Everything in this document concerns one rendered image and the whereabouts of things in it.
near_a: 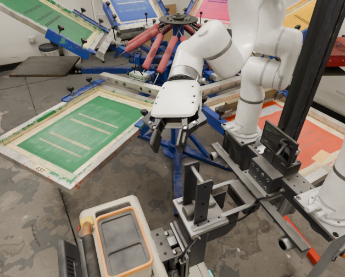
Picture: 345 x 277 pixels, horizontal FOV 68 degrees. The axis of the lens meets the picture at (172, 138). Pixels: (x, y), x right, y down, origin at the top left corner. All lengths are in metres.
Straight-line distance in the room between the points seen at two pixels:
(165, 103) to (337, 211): 0.58
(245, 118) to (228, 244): 1.24
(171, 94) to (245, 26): 0.27
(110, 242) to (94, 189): 1.57
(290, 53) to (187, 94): 0.47
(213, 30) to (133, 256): 0.68
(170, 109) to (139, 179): 1.95
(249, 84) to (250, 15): 0.34
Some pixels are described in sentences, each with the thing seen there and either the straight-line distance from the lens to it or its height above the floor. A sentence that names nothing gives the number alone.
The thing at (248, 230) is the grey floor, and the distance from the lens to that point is 2.19.
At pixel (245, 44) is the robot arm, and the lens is 0.70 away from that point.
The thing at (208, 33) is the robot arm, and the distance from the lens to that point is 0.59.
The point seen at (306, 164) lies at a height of 0.95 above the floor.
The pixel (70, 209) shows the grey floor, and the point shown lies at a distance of 2.37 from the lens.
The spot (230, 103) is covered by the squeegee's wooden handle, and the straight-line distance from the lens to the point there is 1.48.
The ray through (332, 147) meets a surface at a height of 0.95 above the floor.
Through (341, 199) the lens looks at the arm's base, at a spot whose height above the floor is 1.23.
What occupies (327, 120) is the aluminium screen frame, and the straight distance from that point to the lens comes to 1.68.
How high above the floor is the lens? 1.78
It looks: 38 degrees down
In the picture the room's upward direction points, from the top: straight up
